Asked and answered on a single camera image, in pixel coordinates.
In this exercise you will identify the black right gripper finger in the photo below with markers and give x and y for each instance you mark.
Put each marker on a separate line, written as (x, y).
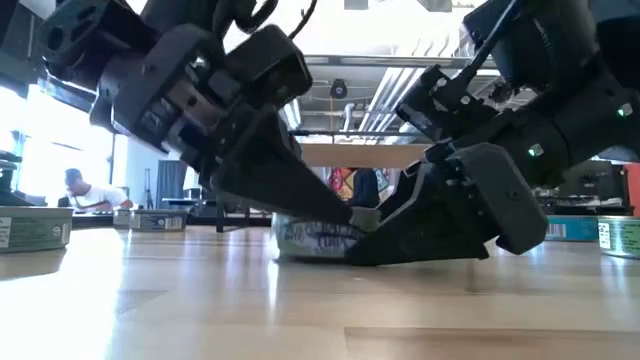
(430, 240)
(407, 192)

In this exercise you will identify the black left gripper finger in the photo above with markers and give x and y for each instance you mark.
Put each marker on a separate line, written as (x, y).
(280, 170)

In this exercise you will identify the purple label tuna can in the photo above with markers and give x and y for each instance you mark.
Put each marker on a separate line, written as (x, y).
(305, 240)

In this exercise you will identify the green label gold lid can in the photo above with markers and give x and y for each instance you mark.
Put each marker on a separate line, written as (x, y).
(35, 230)
(622, 237)

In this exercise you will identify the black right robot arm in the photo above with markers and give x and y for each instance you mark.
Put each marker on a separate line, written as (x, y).
(590, 75)

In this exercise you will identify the wooden shelf black metal legs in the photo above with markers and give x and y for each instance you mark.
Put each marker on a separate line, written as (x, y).
(360, 155)

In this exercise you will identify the black equipment stack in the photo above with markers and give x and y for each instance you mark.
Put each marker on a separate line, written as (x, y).
(7, 180)

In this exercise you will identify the colourful patchwork cloth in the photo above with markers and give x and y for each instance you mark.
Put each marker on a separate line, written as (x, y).
(337, 182)

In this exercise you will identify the grey-blue curtain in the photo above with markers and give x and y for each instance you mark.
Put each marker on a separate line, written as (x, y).
(172, 182)

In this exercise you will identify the black monitor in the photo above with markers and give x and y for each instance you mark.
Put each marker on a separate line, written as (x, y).
(592, 180)

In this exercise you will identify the person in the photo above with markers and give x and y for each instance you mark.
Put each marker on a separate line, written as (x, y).
(95, 196)

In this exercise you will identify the orange panel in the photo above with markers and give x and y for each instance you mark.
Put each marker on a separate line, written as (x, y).
(634, 190)

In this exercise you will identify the grey overhead crossbar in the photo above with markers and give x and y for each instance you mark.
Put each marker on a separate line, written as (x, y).
(375, 61)

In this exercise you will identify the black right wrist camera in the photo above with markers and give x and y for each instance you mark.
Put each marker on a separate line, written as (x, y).
(440, 107)

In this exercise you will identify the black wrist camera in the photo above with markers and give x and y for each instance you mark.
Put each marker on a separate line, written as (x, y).
(440, 107)
(270, 65)

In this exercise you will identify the black round ceiling camera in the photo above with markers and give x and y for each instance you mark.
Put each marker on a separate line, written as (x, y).
(338, 90)

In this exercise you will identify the silver ceiling duct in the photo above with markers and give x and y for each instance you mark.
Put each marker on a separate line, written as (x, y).
(395, 90)

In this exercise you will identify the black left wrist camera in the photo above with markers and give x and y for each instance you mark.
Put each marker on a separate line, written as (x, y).
(270, 65)

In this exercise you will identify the black aluminium table frame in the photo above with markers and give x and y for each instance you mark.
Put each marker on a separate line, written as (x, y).
(95, 221)

